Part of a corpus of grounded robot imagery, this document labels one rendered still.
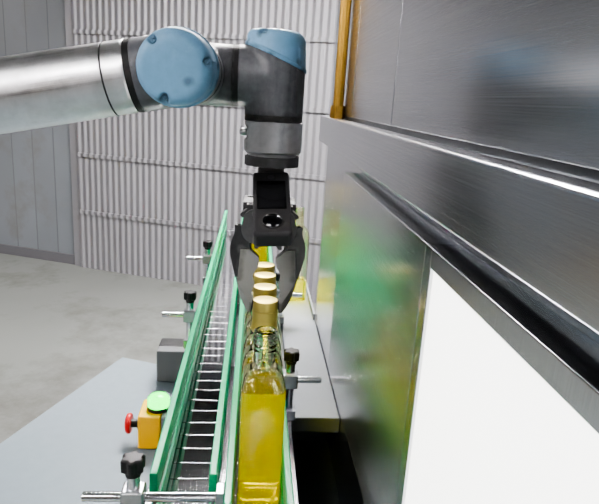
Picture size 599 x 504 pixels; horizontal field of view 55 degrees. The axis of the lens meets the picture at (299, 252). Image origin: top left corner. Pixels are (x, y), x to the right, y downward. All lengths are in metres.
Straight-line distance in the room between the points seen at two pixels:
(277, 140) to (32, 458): 0.79
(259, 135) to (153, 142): 3.78
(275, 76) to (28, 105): 0.28
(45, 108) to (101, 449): 0.77
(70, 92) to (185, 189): 3.80
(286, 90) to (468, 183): 0.36
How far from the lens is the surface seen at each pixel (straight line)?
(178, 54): 0.59
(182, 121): 4.38
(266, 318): 0.78
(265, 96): 0.73
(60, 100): 0.64
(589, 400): 0.27
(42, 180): 5.18
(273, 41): 0.73
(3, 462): 1.26
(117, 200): 4.73
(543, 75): 0.39
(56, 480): 1.18
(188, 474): 0.93
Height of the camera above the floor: 1.43
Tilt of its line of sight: 15 degrees down
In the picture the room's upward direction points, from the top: 4 degrees clockwise
